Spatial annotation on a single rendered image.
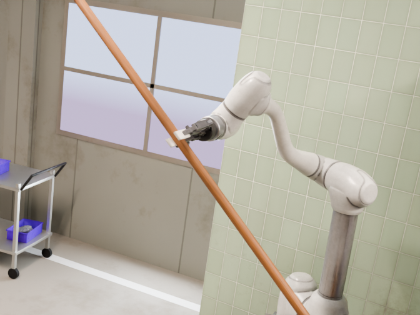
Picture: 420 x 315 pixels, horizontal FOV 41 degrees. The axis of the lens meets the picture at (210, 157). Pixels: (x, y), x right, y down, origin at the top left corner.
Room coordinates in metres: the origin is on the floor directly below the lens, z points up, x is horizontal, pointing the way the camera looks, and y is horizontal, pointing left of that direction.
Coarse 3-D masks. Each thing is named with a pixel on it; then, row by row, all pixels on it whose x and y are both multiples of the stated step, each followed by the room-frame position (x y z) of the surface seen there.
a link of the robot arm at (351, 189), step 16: (336, 176) 2.12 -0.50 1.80; (352, 176) 2.07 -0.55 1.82; (368, 176) 2.08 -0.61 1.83; (336, 192) 2.10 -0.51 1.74; (352, 192) 2.04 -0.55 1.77; (368, 192) 2.04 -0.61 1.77; (336, 208) 2.10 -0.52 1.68; (352, 208) 2.07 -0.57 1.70; (336, 224) 2.10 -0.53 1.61; (352, 224) 2.10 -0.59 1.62; (336, 240) 2.10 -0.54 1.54; (352, 240) 2.11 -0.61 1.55; (336, 256) 2.09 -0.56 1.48; (336, 272) 2.09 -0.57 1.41; (320, 288) 2.13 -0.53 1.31; (336, 288) 2.09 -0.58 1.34; (304, 304) 2.18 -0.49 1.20; (320, 304) 2.09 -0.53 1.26; (336, 304) 2.08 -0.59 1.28
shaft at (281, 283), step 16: (80, 0) 1.87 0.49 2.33; (112, 48) 1.81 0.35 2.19; (128, 64) 1.79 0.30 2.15; (144, 96) 1.75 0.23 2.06; (160, 112) 1.73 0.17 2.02; (176, 128) 1.72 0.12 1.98; (176, 144) 1.70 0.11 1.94; (192, 160) 1.67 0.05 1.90; (208, 176) 1.65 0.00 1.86; (224, 208) 1.62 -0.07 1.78; (240, 224) 1.60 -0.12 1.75; (256, 240) 1.59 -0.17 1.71; (256, 256) 1.57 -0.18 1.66; (272, 272) 1.54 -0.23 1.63; (288, 288) 1.53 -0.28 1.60
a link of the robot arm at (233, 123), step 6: (222, 102) 1.98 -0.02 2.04; (216, 108) 1.99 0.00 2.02; (222, 108) 1.96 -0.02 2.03; (216, 114) 1.95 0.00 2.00; (222, 114) 1.95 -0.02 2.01; (228, 114) 1.94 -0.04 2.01; (228, 120) 1.94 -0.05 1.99; (234, 120) 1.95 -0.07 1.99; (240, 120) 1.95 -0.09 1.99; (228, 126) 1.94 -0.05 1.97; (234, 126) 1.96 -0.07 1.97; (240, 126) 2.00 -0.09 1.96; (228, 132) 1.95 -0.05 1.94; (234, 132) 2.00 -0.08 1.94; (222, 138) 1.96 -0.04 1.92
